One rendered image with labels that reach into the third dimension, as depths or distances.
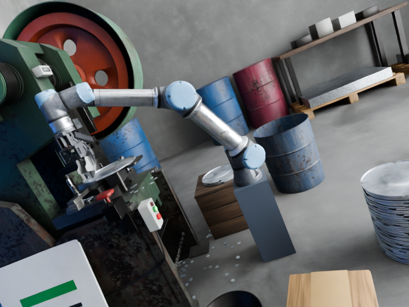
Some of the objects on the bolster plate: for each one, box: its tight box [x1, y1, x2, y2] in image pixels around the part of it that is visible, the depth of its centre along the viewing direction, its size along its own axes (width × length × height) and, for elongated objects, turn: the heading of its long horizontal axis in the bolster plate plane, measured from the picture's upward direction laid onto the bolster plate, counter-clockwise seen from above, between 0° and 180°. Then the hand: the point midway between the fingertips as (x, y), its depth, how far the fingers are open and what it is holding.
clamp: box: [66, 185, 90, 215], centre depth 136 cm, size 6×17×10 cm, turn 51°
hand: (92, 173), depth 114 cm, fingers closed
